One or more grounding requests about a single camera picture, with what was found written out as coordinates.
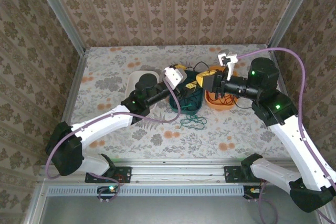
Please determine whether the thick green cable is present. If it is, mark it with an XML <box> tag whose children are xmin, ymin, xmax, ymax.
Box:
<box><xmin>181</xmin><ymin>91</ymin><xmax>202</xmax><ymax>112</ymax></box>

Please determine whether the thin red cable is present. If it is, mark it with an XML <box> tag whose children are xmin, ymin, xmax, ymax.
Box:
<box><xmin>207</xmin><ymin>91</ymin><xmax>237</xmax><ymax>106</ymax></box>

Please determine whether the thin green cable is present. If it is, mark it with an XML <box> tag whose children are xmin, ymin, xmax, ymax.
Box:
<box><xmin>180</xmin><ymin>115</ymin><xmax>208</xmax><ymax>132</ymax></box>

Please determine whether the white plastic tray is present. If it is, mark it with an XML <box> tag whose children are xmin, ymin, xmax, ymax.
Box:
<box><xmin>125</xmin><ymin>70</ymin><xmax>161</xmax><ymax>111</ymax></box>

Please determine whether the teal plastic tray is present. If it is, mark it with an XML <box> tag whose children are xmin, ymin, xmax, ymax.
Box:
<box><xmin>167</xmin><ymin>68</ymin><xmax>205</xmax><ymax>116</ymax></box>

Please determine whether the orange plastic tray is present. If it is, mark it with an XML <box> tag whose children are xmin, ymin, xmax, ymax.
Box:
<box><xmin>204</xmin><ymin>65</ymin><xmax>240</xmax><ymax>111</ymax></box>

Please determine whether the floral tablecloth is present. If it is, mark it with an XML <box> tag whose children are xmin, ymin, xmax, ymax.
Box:
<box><xmin>60</xmin><ymin>45</ymin><xmax>291</xmax><ymax>159</ymax></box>

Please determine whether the aluminium table beam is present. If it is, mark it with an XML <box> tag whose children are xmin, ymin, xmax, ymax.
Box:
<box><xmin>39</xmin><ymin>157</ymin><xmax>289</xmax><ymax>185</ymax></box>

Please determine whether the small black controller board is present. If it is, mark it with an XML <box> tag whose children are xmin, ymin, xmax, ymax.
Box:
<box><xmin>97</xmin><ymin>186</ymin><xmax>119</xmax><ymax>200</ymax></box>
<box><xmin>243</xmin><ymin>186</ymin><xmax>266</xmax><ymax>200</ymax></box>

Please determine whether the grey metal panel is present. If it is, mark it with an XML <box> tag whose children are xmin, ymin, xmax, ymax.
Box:
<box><xmin>25</xmin><ymin>182</ymin><xmax>329</xmax><ymax>224</ymax></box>

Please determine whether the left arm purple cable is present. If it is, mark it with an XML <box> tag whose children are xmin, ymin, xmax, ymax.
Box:
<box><xmin>46</xmin><ymin>78</ymin><xmax>182</xmax><ymax>204</ymax></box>

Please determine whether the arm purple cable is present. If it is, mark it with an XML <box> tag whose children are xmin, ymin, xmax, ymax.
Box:
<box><xmin>46</xmin><ymin>78</ymin><xmax>182</xmax><ymax>204</ymax></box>
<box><xmin>236</xmin><ymin>47</ymin><xmax>336</xmax><ymax>224</ymax></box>

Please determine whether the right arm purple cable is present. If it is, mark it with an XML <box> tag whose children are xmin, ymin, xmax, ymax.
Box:
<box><xmin>236</xmin><ymin>47</ymin><xmax>336</xmax><ymax>224</ymax></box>

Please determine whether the aluminium frame post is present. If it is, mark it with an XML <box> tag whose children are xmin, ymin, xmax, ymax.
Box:
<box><xmin>267</xmin><ymin>0</ymin><xmax>320</xmax><ymax>50</ymax></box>
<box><xmin>30</xmin><ymin>0</ymin><xmax>89</xmax><ymax>54</ymax></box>

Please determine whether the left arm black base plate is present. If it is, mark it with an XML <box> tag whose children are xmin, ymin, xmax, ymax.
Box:
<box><xmin>85</xmin><ymin>166</ymin><xmax>132</xmax><ymax>184</ymax></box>

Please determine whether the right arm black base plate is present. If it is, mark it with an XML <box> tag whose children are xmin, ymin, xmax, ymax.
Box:
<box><xmin>224</xmin><ymin>165</ymin><xmax>274</xmax><ymax>183</ymax></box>

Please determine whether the grey slotted cable duct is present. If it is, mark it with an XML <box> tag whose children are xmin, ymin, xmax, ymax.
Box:
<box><xmin>47</xmin><ymin>185</ymin><xmax>246</xmax><ymax>196</ymax></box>

